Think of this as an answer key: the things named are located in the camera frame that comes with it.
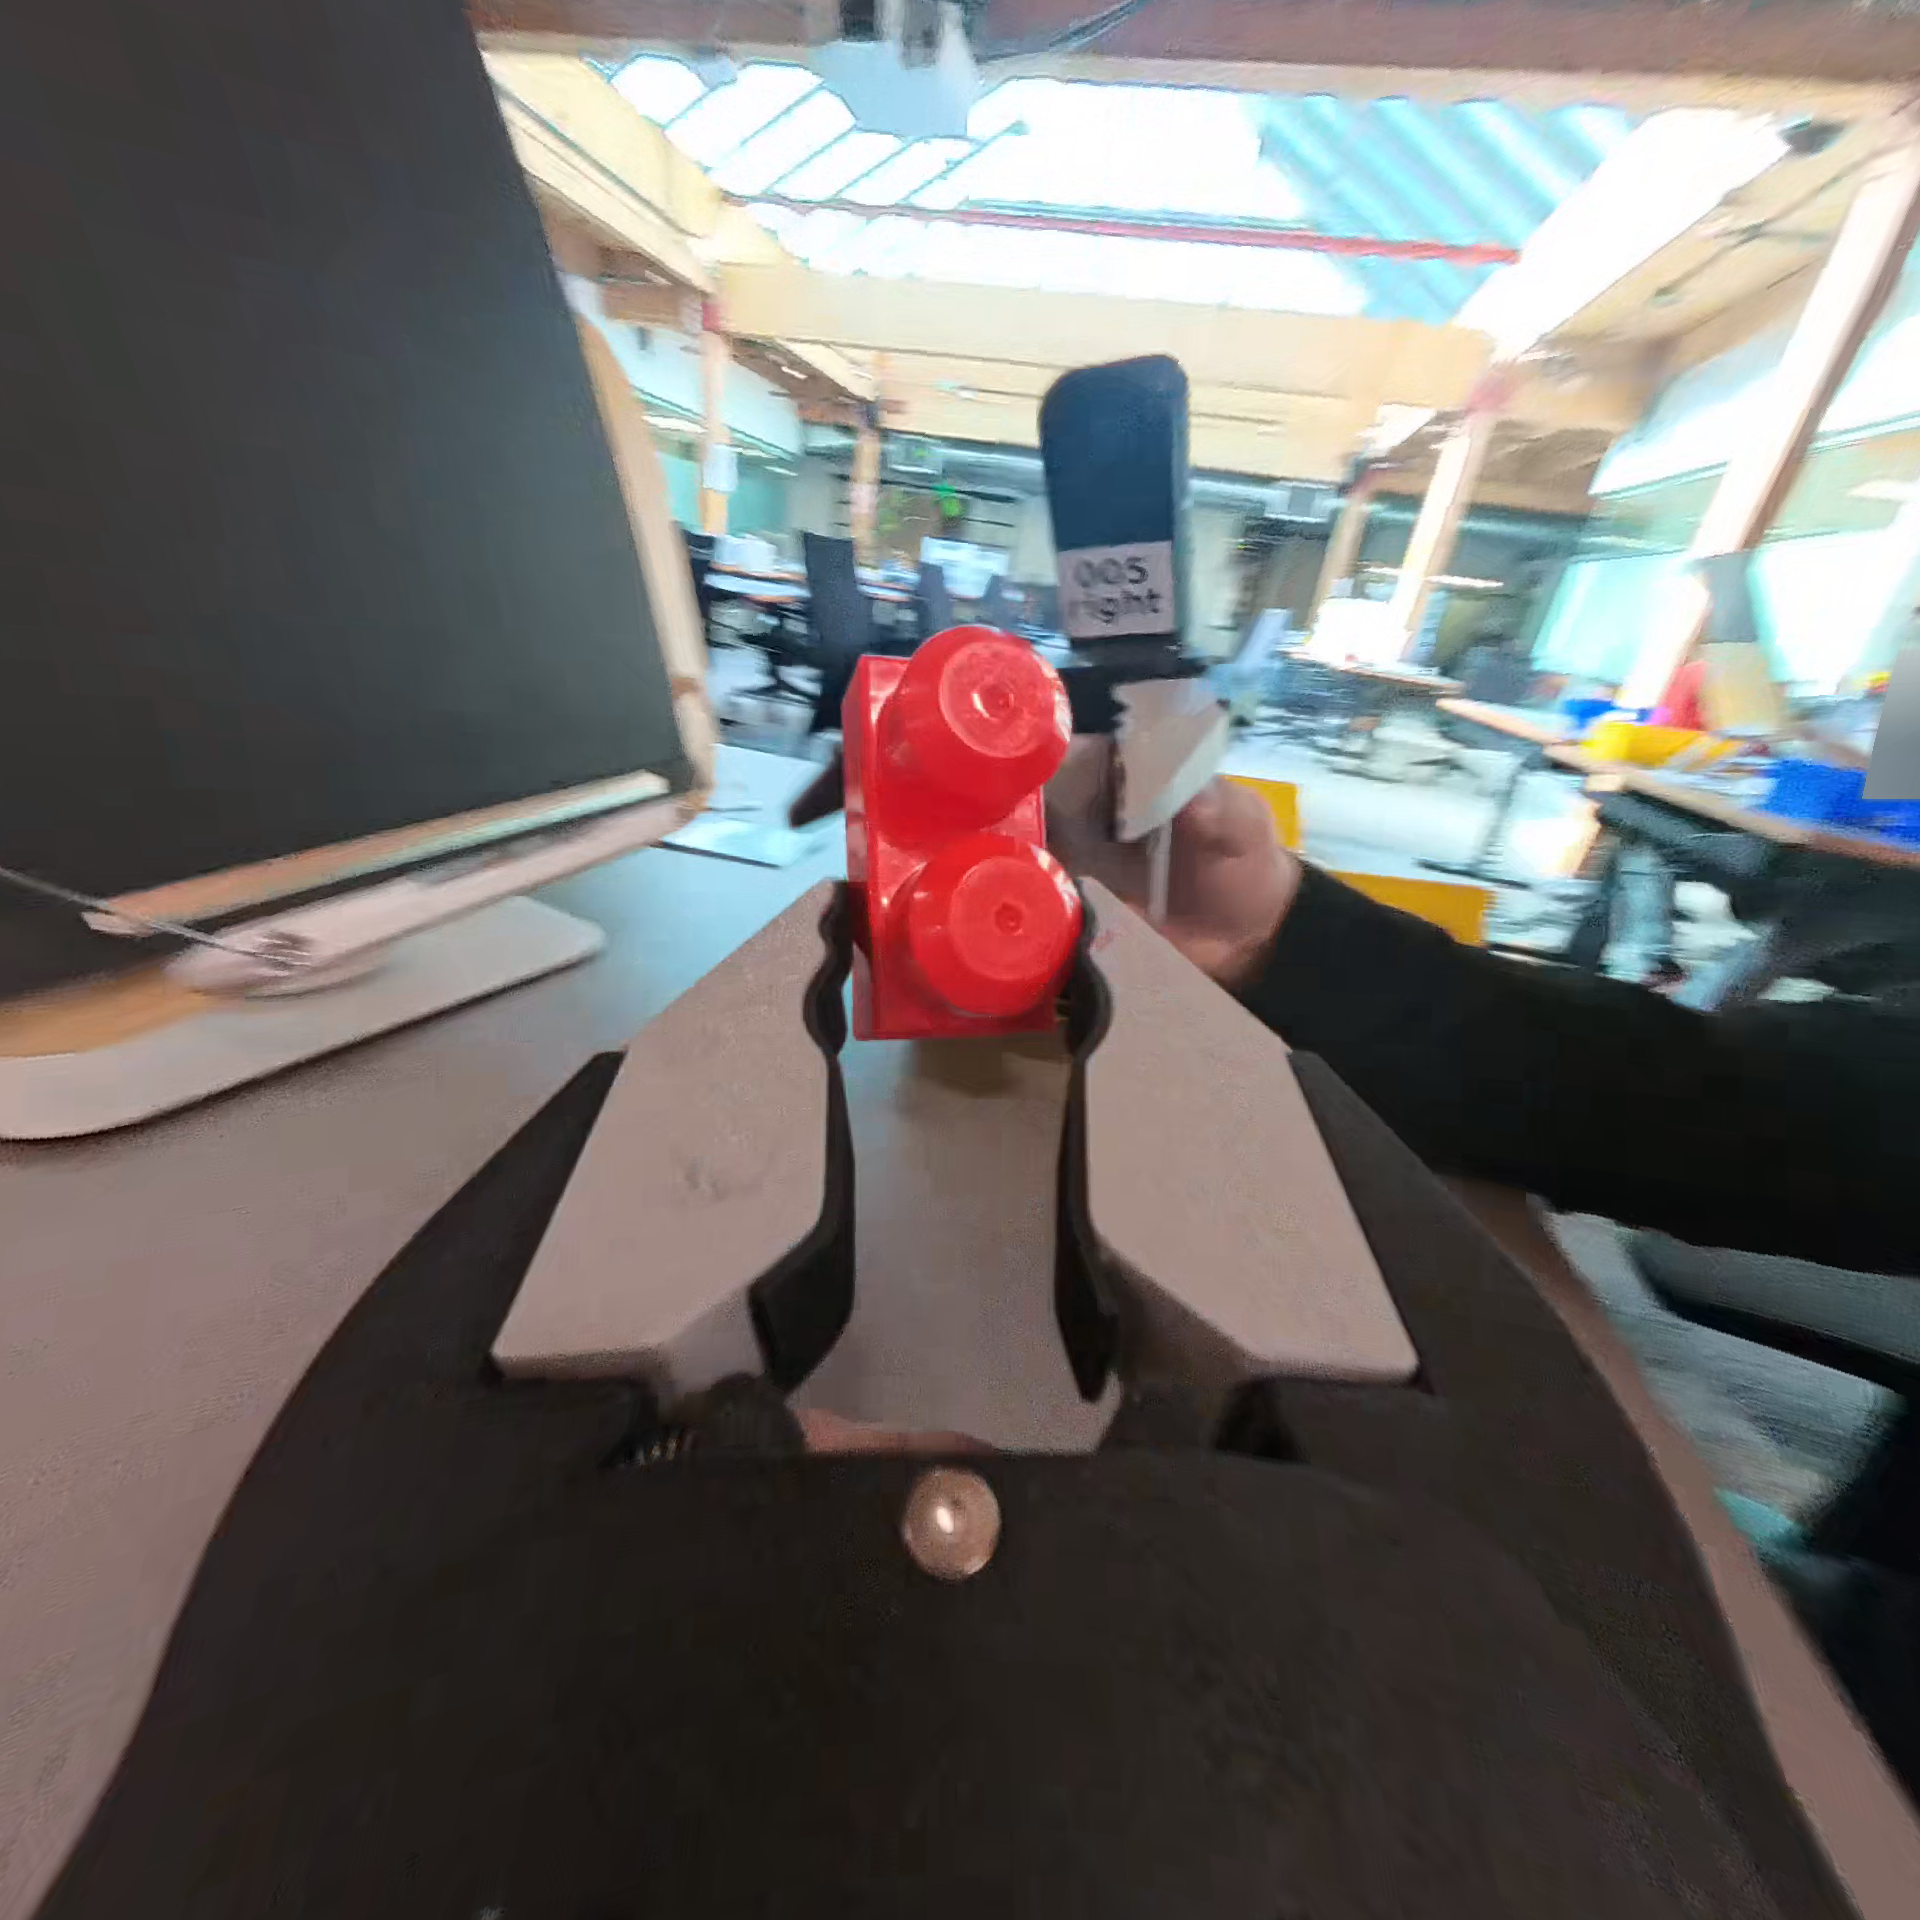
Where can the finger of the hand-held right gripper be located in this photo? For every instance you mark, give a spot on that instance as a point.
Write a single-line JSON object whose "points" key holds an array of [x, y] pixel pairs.
{"points": [[1171, 748]]}

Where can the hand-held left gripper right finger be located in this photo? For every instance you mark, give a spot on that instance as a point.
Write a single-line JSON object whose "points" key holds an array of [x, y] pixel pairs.
{"points": [[1230, 1184]]}

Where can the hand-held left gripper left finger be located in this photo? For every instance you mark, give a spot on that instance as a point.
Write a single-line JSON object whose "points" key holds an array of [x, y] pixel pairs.
{"points": [[677, 1169]]}

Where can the red toy brick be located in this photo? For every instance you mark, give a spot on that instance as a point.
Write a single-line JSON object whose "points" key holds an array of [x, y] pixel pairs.
{"points": [[961, 900]]}

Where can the person's right forearm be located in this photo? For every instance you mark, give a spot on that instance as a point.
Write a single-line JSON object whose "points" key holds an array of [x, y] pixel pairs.
{"points": [[1577, 1078]]}

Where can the person's right hand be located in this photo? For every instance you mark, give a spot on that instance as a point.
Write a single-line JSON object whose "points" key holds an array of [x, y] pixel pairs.
{"points": [[1230, 885]]}

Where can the red ceiling pipe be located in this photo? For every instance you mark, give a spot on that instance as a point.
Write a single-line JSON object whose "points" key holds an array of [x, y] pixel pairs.
{"points": [[1202, 228]]}

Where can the black office chair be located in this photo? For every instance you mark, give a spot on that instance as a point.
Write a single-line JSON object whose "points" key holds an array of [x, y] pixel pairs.
{"points": [[833, 598]]}

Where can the white board stand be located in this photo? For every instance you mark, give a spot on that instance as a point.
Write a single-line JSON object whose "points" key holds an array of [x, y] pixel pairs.
{"points": [[301, 1020]]}

